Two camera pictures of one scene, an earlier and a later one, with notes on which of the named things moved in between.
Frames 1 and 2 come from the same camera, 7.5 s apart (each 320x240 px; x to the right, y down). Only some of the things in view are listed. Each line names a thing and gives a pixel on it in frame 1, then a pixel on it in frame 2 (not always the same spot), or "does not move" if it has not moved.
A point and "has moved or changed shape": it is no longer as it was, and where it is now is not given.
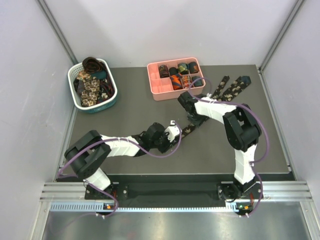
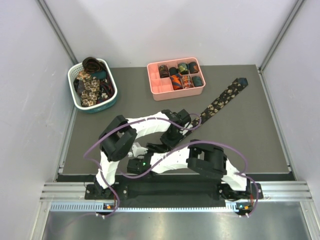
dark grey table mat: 204,146 does not move
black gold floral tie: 225,95 has moved or changed shape
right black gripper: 197,123 → 157,148
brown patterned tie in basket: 91,65 does not move
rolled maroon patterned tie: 164,71 does not move
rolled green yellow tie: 183,68 does not move
